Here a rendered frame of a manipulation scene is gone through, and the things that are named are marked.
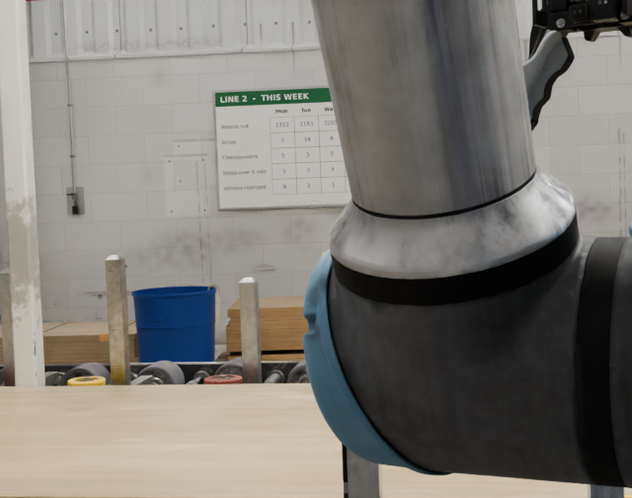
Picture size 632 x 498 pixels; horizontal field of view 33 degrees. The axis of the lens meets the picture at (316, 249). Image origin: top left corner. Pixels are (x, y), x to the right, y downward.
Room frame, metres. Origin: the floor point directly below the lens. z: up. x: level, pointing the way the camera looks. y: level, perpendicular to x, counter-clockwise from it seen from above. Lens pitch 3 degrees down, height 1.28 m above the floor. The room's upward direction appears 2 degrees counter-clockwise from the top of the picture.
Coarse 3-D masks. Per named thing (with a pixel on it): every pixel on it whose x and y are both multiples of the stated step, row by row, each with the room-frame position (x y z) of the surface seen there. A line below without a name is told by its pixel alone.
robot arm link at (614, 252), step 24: (600, 240) 0.48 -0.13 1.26; (624, 240) 0.48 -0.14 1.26; (600, 264) 0.46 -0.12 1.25; (624, 264) 0.45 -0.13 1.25; (600, 288) 0.45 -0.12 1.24; (624, 288) 0.44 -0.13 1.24; (600, 312) 0.44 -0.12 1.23; (624, 312) 0.44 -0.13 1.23; (600, 336) 0.44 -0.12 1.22; (624, 336) 0.43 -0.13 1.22; (576, 360) 0.44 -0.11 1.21; (600, 360) 0.44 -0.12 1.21; (624, 360) 0.43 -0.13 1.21; (600, 384) 0.44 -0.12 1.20; (624, 384) 0.43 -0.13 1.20; (600, 408) 0.44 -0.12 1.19; (624, 408) 0.43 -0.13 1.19; (600, 432) 0.44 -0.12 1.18; (624, 432) 0.44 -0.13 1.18; (600, 456) 0.45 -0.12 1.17; (624, 456) 0.44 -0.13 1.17; (600, 480) 0.46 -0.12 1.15; (624, 480) 0.46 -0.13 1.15
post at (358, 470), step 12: (348, 456) 1.14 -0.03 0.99; (348, 468) 1.14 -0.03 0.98; (360, 468) 1.14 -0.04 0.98; (372, 468) 1.14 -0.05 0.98; (348, 480) 1.14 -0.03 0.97; (360, 480) 1.14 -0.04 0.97; (372, 480) 1.14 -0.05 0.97; (348, 492) 1.16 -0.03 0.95; (360, 492) 1.14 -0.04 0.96; (372, 492) 1.14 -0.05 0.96
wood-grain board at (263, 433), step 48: (192, 384) 2.16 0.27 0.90; (240, 384) 2.13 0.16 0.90; (288, 384) 2.11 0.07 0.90; (0, 432) 1.77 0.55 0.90; (48, 432) 1.76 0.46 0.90; (96, 432) 1.74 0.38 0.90; (144, 432) 1.73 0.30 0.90; (192, 432) 1.71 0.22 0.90; (240, 432) 1.70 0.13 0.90; (288, 432) 1.69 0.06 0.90; (0, 480) 1.46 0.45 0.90; (48, 480) 1.45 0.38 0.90; (96, 480) 1.44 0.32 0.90; (144, 480) 1.43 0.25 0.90; (192, 480) 1.42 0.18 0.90; (240, 480) 1.41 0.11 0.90; (288, 480) 1.40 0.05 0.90; (336, 480) 1.39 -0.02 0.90; (384, 480) 1.38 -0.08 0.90; (432, 480) 1.37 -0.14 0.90; (480, 480) 1.36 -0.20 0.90; (528, 480) 1.35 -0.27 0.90
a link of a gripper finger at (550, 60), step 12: (552, 36) 0.83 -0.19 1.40; (540, 48) 0.83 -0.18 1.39; (552, 48) 0.84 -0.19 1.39; (564, 48) 0.84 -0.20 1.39; (528, 60) 0.83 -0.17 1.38; (540, 60) 0.83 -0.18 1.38; (552, 60) 0.84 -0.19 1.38; (564, 60) 0.84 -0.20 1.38; (528, 72) 0.83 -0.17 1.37; (540, 72) 0.85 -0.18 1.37; (552, 72) 0.84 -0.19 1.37; (564, 72) 0.85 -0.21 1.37; (528, 84) 0.84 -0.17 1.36; (540, 84) 0.85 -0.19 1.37; (552, 84) 0.86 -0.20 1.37; (528, 96) 0.85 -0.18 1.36; (540, 96) 0.85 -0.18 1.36; (528, 108) 0.86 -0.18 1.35; (540, 108) 0.86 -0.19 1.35
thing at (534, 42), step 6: (552, 18) 0.84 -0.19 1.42; (552, 24) 0.84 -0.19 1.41; (534, 30) 0.85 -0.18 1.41; (540, 30) 0.85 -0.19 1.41; (546, 30) 0.85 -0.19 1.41; (552, 30) 0.84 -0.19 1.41; (534, 36) 0.86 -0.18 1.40; (540, 36) 0.85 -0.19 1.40; (564, 36) 0.85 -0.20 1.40; (534, 42) 0.86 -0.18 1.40; (534, 48) 0.85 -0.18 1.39
